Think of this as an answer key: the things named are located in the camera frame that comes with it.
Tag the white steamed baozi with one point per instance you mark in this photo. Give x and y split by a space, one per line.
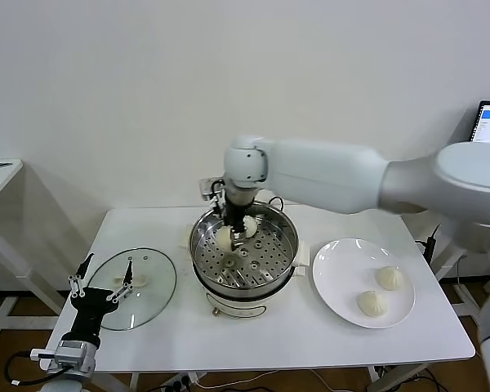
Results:
224 239
251 228
371 304
388 277

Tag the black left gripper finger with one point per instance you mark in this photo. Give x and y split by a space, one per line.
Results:
127 271
85 265

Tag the round white plate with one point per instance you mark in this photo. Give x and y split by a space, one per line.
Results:
351 253

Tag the white electric cooker base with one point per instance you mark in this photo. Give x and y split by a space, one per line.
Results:
304 253

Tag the white power strip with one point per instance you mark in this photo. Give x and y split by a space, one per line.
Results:
179 381

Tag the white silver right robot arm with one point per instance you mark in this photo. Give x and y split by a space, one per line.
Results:
318 175

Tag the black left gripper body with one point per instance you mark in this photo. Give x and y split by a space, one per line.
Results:
87 312

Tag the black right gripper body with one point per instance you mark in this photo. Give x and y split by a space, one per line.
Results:
233 208

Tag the stainless steel perforated steamer basket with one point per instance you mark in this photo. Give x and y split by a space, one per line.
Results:
286 241

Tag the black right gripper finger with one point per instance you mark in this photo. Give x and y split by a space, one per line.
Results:
237 237

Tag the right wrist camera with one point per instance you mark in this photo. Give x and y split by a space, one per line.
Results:
206 188

